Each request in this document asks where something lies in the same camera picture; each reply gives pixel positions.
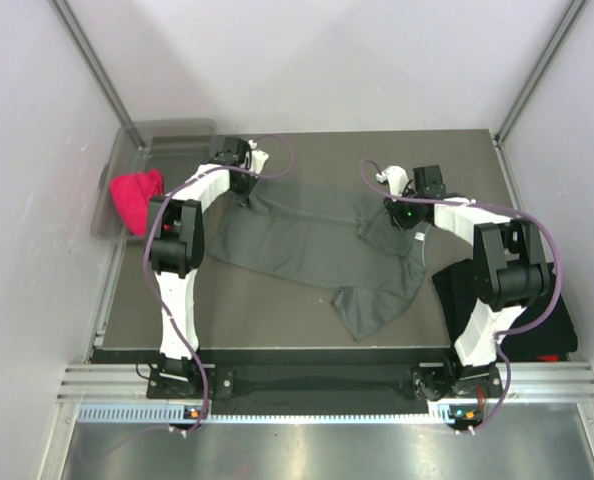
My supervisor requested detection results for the grey t shirt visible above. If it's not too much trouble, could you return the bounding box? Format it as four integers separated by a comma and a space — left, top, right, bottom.
210, 180, 429, 340

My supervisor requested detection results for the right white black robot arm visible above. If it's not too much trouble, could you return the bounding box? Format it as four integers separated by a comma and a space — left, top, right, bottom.
375, 165, 550, 399

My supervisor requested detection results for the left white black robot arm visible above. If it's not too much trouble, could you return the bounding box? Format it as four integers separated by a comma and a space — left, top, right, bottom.
143, 137, 269, 398

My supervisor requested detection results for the clear plastic bin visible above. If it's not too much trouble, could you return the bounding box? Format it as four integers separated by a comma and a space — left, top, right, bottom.
91, 118, 218, 242

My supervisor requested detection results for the black folded t shirt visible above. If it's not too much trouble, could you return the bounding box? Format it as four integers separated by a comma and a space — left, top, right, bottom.
432, 259, 578, 362

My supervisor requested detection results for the red folded t shirt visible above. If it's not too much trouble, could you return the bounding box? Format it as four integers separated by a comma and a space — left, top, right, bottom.
536, 354, 560, 363

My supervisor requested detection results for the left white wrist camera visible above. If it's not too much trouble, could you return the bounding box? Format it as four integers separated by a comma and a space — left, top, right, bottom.
247, 140, 269, 175

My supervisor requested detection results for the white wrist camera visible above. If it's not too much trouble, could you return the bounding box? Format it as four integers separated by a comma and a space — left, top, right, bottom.
247, 140, 269, 175
375, 165, 409, 197

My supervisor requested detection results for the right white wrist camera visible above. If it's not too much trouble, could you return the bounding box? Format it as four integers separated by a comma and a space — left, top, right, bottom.
375, 165, 409, 197

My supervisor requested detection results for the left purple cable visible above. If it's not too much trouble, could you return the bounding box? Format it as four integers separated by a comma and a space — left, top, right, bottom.
141, 133, 296, 435

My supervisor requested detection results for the purple cable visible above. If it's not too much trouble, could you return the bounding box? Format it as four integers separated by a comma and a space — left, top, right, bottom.
141, 133, 296, 435
359, 158, 564, 435

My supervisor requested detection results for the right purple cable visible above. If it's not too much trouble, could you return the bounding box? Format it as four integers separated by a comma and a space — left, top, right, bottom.
359, 158, 564, 435

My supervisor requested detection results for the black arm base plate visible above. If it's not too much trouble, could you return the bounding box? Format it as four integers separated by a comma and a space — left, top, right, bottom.
141, 347, 502, 415

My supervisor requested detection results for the aluminium frame rail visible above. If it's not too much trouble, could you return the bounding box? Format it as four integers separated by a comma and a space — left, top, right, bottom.
57, 362, 594, 403

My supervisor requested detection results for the slotted grey cable duct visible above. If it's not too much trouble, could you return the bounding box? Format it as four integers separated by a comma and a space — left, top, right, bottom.
76, 403, 475, 426

